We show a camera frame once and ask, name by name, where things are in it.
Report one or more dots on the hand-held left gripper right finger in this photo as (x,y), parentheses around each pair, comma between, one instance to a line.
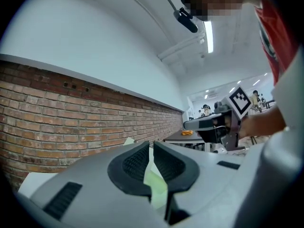
(175,167)

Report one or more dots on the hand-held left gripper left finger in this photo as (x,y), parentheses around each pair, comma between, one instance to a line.
(128,170)

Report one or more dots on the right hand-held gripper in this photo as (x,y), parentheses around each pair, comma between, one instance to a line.
(240,102)

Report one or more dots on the light green paper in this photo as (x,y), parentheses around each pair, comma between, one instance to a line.
(154,182)

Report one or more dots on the person's right forearm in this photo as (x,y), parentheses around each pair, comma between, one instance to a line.
(261,122)

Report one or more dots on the person's right hand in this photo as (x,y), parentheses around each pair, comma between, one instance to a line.
(226,123)

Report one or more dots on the orange cloth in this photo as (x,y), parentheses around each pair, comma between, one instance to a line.
(187,132)

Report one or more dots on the dark table with white legs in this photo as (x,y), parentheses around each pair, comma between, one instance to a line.
(180,138)

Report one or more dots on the white ceiling pipes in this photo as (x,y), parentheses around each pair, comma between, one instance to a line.
(180,47)

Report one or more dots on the long ceiling light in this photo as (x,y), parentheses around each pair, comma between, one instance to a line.
(208,37)

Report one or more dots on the red shirt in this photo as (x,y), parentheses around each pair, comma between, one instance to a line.
(278,37)

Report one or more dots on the silver fisheye camera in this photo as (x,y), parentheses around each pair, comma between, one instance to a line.
(222,107)

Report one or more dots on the black head camera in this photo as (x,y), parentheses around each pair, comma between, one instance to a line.
(187,22)

